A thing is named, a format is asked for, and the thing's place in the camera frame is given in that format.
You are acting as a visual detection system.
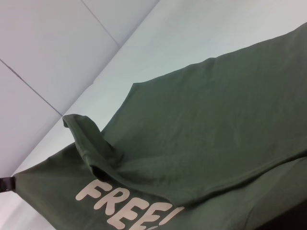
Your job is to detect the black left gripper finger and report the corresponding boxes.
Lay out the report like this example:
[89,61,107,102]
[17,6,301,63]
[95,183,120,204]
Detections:
[0,176,16,194]

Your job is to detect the dark green shirt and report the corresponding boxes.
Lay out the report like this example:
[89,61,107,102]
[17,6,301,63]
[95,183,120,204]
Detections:
[13,23,307,230]

